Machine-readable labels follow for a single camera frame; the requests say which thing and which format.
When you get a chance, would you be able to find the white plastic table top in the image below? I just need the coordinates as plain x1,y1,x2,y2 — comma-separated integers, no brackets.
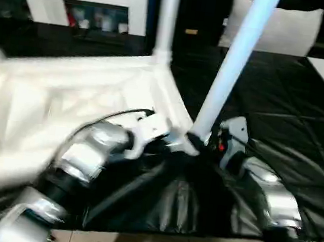
0,34,203,233

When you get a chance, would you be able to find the black work mat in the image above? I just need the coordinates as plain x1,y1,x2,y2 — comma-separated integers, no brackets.
0,13,324,242

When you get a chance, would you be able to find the black cabinet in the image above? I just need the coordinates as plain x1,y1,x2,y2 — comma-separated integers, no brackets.
145,0,244,51

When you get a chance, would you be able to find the light grey cushion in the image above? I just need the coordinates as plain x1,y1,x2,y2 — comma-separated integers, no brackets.
219,0,324,60

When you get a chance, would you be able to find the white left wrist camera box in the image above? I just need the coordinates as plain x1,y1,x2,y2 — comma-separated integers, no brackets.
124,107,175,165

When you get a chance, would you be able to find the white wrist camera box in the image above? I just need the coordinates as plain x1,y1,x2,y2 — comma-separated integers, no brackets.
213,113,251,168
124,107,175,165

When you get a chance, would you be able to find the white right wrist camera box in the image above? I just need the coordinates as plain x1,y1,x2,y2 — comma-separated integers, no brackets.
213,113,251,168

